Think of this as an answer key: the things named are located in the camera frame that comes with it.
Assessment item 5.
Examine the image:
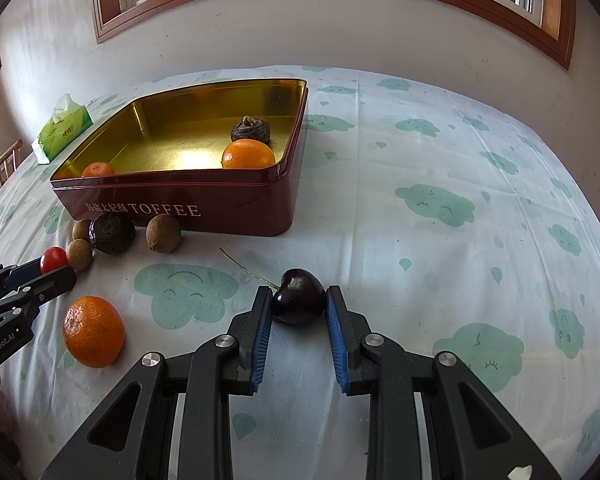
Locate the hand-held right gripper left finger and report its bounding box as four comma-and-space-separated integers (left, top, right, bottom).
40, 285, 273, 480

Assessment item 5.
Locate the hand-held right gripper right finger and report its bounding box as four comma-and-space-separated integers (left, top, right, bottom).
326, 285, 563, 480

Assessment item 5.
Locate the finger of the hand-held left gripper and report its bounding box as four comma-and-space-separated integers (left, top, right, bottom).
0, 258, 43, 308
0, 266, 77, 331

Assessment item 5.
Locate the red cherry tomato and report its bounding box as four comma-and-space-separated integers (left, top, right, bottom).
40, 246, 70, 275

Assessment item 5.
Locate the dark cherry with stem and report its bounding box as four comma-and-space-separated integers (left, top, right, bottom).
219, 247, 327, 326

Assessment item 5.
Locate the large orange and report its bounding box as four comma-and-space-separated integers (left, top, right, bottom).
62, 295, 126, 369

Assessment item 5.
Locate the dark water chestnut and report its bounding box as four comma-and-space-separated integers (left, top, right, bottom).
88, 212, 136, 255
230, 115, 272, 143

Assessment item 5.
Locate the medium orange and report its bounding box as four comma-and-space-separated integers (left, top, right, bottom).
81, 161, 117, 178

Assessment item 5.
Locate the red and gold tin box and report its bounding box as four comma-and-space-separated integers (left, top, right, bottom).
49, 78, 310, 237

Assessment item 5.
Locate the small light orange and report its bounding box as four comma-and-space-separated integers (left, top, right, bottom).
221, 139, 276, 170

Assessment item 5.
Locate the cloud printed white tablecloth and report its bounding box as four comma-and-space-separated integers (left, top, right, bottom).
0, 65, 600, 480

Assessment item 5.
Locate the wooden chair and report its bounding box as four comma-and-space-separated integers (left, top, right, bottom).
0, 139, 23, 211

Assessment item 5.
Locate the green tissue box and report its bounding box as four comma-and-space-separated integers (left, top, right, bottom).
31, 93, 94, 165

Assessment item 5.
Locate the wooden framed window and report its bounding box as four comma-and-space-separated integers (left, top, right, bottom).
91, 0, 577, 72

